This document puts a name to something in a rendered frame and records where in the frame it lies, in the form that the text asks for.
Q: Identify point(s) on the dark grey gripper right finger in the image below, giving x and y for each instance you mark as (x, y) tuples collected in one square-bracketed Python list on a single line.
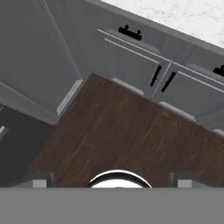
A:
[(183, 178)]

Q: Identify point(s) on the black appliance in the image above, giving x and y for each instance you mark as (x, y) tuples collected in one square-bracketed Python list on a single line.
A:
[(20, 145)]

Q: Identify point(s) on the grey cabinet door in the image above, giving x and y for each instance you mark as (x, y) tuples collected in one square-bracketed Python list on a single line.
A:
[(131, 65), (192, 93)]

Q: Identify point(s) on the white and black round object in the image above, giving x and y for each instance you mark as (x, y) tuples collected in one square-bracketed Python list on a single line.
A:
[(116, 182)]

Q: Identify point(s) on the grey drawer front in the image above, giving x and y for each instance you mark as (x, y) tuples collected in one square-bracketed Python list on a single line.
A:
[(201, 71), (151, 48)]

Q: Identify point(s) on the large grey cabinet panel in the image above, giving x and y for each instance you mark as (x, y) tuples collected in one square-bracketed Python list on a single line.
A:
[(32, 55)]

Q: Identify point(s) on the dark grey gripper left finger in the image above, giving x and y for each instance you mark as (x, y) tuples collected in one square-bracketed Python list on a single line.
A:
[(40, 178)]

